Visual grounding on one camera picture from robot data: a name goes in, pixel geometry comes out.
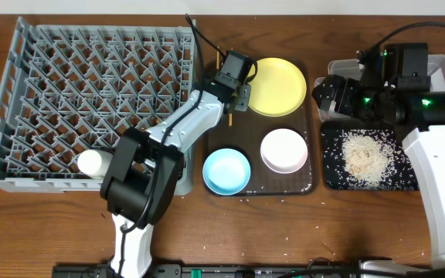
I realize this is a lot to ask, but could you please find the pink white bowl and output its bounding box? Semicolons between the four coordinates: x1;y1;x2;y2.
260;128;308;174

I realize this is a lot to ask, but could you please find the white cup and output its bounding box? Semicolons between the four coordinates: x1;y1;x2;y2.
76;150;113;179

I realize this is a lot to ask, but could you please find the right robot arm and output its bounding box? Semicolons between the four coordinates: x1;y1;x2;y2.
312;42;445;274

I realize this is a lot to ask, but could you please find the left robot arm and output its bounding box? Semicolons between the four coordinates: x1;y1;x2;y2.
100;50;258;277

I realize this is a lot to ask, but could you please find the black waste tray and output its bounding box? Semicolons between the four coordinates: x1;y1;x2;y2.
320;120;420;192

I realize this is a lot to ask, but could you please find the grey dishwasher rack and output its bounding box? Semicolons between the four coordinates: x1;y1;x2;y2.
0;19;197;193

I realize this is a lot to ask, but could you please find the dark brown serving tray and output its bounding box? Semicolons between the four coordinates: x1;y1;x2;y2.
205;59;317;197

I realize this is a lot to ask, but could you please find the yellow plate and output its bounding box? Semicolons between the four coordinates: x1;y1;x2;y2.
248;58;307;117

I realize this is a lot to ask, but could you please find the left wooden chopstick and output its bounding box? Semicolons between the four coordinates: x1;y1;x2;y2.
216;46;221;70

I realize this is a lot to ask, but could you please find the light blue bowl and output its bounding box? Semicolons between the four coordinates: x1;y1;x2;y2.
202;148;251;196

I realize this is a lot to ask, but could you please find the clear plastic bin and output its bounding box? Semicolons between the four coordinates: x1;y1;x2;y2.
314;54;445;123

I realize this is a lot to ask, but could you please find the black rail bar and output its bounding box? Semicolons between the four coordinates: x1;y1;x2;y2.
51;258;423;278

